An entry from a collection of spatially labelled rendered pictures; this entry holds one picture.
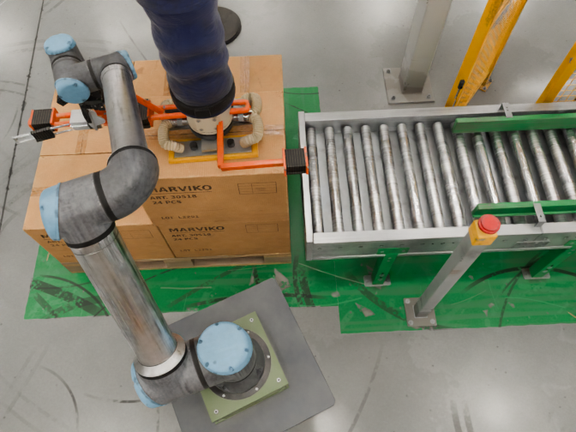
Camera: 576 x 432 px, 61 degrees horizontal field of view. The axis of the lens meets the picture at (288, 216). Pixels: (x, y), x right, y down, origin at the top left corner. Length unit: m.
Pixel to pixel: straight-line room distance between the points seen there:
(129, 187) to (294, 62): 2.52
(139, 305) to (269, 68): 1.73
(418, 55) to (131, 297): 2.34
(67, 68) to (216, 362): 0.95
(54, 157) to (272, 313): 1.38
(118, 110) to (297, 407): 1.09
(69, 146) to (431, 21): 2.01
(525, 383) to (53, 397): 2.29
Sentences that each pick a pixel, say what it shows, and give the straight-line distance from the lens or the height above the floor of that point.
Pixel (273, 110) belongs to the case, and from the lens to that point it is 2.00.
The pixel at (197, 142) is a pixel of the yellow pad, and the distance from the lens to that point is 1.91.
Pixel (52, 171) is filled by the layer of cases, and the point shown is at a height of 0.54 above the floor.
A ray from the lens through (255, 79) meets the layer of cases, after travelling 2.66.
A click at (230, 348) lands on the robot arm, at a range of 1.43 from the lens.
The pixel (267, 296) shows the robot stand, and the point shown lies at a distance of 1.83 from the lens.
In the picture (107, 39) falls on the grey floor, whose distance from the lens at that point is 3.90.
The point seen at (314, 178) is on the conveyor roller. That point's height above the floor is 0.55.
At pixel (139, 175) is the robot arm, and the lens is 1.12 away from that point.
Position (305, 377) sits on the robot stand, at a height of 0.75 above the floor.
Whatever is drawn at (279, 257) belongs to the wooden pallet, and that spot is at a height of 0.09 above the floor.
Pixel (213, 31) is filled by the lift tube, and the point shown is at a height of 1.48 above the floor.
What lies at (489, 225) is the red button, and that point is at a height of 1.04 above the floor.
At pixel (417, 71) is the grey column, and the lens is 3.22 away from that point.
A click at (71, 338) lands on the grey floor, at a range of 2.80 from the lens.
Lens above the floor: 2.49
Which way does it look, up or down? 63 degrees down
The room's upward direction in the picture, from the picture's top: 2 degrees counter-clockwise
